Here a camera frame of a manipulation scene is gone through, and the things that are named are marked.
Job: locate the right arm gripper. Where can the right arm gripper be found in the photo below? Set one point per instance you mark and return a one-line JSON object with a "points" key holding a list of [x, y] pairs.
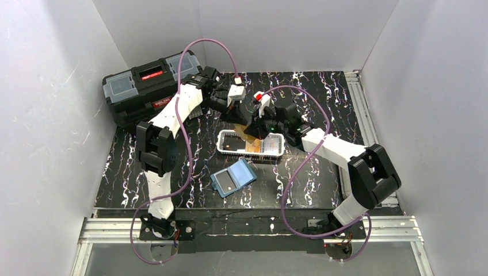
{"points": [[259, 125]]}

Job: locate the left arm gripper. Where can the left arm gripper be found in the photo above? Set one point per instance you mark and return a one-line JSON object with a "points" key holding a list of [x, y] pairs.
{"points": [[232, 110]]}

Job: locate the orange credit card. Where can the orange credit card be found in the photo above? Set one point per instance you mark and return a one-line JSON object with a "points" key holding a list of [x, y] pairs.
{"points": [[240, 129]]}

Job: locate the white plastic basket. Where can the white plastic basket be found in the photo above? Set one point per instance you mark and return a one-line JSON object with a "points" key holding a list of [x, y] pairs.
{"points": [[222, 134]]}

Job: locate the blue leather card holder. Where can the blue leather card holder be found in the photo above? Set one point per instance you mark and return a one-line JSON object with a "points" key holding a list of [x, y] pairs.
{"points": [[241, 173]]}

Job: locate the black VIP card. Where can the black VIP card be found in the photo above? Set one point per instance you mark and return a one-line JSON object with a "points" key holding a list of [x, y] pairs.
{"points": [[225, 182]]}

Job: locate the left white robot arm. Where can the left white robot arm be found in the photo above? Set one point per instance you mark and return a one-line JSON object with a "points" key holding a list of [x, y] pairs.
{"points": [[156, 148]]}

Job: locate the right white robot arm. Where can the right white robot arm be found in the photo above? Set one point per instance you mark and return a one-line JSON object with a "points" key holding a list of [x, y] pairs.
{"points": [[372, 175]]}

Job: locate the white credit card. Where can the white credit card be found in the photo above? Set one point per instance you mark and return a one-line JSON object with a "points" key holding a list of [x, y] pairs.
{"points": [[272, 145]]}

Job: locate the black red toolbox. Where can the black red toolbox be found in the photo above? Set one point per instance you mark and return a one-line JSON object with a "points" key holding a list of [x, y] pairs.
{"points": [[140, 93]]}

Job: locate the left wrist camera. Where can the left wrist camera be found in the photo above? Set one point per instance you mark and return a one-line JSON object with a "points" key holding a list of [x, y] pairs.
{"points": [[236, 92]]}

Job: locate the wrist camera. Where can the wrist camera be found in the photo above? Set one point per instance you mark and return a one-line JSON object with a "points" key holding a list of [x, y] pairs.
{"points": [[263, 100], [236, 92]]}

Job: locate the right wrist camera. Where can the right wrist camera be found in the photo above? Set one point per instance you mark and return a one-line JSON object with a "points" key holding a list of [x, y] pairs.
{"points": [[263, 100]]}

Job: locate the aluminium frame rail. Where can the aluminium frame rail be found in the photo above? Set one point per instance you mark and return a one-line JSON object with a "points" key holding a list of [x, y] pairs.
{"points": [[270, 161]]}

